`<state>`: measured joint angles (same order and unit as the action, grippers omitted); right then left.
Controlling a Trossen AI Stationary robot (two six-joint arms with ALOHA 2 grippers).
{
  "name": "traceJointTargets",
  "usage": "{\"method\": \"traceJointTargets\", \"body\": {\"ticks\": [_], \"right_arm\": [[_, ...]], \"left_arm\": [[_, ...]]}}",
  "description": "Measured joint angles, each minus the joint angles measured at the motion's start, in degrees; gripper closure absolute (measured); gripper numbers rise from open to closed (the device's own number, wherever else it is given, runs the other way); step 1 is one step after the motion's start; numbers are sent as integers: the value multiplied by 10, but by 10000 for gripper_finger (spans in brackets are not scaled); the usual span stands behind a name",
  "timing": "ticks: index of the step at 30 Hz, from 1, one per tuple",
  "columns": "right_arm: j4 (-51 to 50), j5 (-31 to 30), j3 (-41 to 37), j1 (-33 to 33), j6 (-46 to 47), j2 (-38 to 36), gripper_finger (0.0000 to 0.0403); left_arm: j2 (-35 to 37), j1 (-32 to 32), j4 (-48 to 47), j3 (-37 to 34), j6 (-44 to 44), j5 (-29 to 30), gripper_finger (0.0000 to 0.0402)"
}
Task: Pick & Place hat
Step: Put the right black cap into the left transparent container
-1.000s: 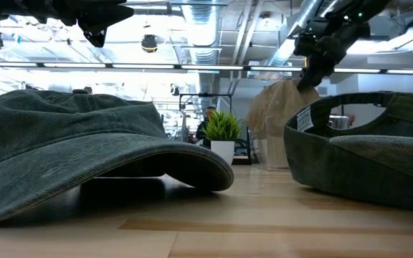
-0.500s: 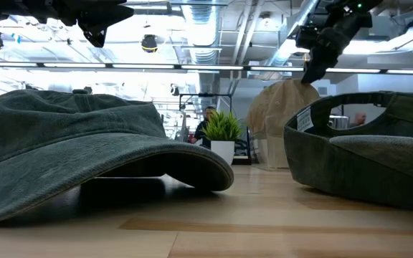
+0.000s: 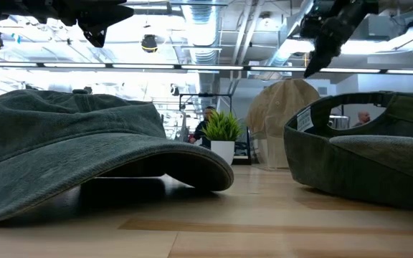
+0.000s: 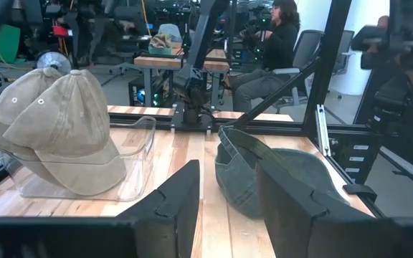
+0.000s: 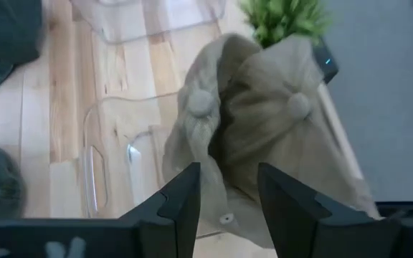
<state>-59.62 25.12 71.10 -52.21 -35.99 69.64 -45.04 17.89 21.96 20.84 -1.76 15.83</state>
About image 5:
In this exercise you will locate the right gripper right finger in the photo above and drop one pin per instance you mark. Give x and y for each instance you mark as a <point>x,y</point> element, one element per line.
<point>299,222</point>

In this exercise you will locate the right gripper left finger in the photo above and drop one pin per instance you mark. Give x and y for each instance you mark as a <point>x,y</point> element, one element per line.
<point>176,215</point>

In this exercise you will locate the dark olive baseball cap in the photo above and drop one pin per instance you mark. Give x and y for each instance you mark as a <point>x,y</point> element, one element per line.
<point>2,179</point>

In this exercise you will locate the grey-green baseball cap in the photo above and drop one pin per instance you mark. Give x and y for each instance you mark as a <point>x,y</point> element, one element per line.
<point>5,36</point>

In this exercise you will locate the clear plastic bin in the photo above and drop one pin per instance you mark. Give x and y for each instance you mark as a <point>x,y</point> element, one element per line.
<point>149,21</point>
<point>120,143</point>

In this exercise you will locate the green plant in white pot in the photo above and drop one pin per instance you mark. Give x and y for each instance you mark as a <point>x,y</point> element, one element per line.
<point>282,18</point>

